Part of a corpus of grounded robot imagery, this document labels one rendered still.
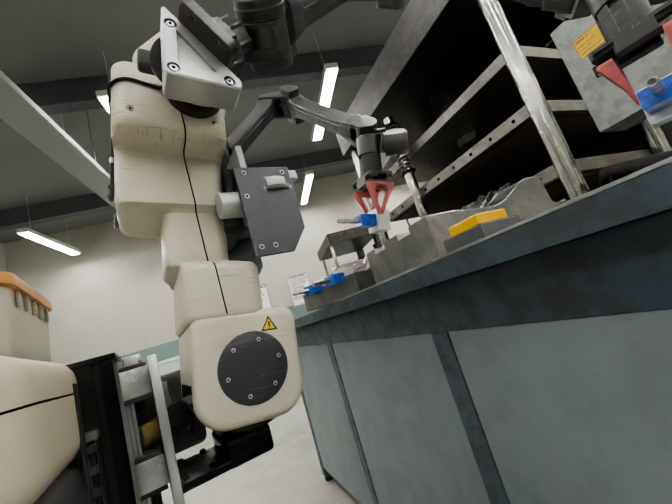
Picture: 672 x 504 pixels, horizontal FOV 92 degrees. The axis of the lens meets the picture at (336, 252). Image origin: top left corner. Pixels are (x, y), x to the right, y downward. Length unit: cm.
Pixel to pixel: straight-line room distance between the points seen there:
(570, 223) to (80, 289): 883
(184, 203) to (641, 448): 68
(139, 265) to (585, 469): 837
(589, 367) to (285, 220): 47
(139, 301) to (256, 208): 789
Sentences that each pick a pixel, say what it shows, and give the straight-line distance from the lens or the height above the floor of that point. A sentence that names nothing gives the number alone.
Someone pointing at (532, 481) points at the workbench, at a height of 43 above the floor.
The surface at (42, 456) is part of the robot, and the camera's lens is 38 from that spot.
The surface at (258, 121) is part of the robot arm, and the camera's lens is 112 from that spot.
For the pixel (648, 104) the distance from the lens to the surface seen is 65.
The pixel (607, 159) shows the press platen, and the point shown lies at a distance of 167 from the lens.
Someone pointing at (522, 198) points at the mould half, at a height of 89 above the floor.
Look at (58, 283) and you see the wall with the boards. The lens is 916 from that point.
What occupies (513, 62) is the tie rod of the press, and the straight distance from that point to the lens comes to 147.
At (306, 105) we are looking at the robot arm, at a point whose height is 141.
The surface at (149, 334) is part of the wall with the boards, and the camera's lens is 828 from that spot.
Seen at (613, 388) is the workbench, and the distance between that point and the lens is 51.
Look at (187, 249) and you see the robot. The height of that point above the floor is 93.
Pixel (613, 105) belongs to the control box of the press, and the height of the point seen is 113.
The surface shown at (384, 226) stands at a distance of 80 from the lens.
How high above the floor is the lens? 76
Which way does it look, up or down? 11 degrees up
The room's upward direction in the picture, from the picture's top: 17 degrees counter-clockwise
